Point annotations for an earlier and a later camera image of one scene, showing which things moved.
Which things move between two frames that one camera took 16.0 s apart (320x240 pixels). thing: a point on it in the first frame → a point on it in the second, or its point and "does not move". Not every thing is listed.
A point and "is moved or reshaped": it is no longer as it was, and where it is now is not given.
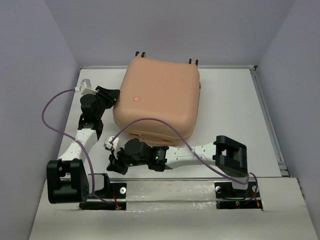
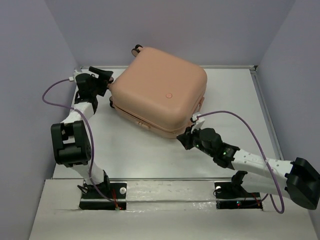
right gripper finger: [116, 165] → [187, 141]
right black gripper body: [125, 157] → [197, 143]
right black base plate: [228, 198] does not move
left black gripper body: [103, 103] → [99, 86]
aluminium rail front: [171, 179] does not move
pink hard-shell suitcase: [149, 88] is moved or reshaped
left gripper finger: [112, 94] → [104, 75]
